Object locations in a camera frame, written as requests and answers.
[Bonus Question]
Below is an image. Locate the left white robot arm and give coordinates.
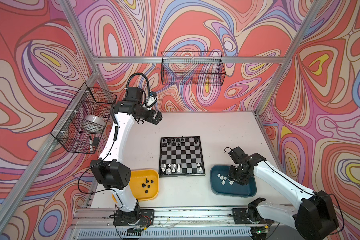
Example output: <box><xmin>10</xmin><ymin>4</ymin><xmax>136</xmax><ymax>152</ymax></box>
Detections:
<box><xmin>89</xmin><ymin>73</ymin><xmax>163</xmax><ymax>226</ymax></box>

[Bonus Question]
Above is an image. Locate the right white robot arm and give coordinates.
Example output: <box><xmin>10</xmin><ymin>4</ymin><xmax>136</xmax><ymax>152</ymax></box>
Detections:
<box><xmin>225</xmin><ymin>147</ymin><xmax>342</xmax><ymax>240</ymax></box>

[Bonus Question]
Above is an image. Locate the black white chess board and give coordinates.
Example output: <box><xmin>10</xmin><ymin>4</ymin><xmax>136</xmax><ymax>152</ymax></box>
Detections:
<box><xmin>159</xmin><ymin>136</ymin><xmax>206</xmax><ymax>178</ymax></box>

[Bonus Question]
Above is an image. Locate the teal plastic tray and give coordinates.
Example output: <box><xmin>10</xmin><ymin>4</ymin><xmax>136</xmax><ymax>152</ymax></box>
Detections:
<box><xmin>210</xmin><ymin>165</ymin><xmax>257</xmax><ymax>198</ymax></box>

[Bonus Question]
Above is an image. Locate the white roll in basket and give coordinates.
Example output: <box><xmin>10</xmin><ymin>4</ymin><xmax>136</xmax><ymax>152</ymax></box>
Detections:
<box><xmin>84</xmin><ymin>115</ymin><xmax>106</xmax><ymax>128</ymax></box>

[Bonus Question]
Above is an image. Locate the black marker in basket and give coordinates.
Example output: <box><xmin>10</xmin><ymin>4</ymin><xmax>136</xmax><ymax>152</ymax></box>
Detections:
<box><xmin>89</xmin><ymin>136</ymin><xmax>94</xmax><ymax>153</ymax></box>

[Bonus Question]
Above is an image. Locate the yellow plastic tray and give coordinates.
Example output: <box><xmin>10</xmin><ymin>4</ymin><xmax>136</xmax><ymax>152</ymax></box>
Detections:
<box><xmin>129</xmin><ymin>169</ymin><xmax>159</xmax><ymax>202</ymax></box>

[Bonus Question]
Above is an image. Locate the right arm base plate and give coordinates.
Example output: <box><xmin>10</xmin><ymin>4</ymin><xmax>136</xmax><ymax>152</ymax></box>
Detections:
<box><xmin>231</xmin><ymin>208</ymin><xmax>275</xmax><ymax>225</ymax></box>

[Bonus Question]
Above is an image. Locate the black wire basket back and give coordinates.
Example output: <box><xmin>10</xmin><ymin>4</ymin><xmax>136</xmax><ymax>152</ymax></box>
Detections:
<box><xmin>161</xmin><ymin>51</ymin><xmax>226</xmax><ymax>86</ymax></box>

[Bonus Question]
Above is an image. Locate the black wire basket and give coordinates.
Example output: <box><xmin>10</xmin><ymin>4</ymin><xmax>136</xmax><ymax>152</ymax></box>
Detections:
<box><xmin>51</xmin><ymin>83</ymin><xmax>117</xmax><ymax>154</ymax></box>
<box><xmin>161</xmin><ymin>51</ymin><xmax>226</xmax><ymax>86</ymax></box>

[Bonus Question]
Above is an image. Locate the black wire basket left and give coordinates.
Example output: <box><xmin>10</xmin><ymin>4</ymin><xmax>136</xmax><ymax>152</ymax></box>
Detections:
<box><xmin>51</xmin><ymin>83</ymin><xmax>117</xmax><ymax>154</ymax></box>

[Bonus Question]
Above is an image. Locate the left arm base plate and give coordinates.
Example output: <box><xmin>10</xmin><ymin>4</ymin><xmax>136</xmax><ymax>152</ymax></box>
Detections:
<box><xmin>110</xmin><ymin>209</ymin><xmax>155</xmax><ymax>227</ymax></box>

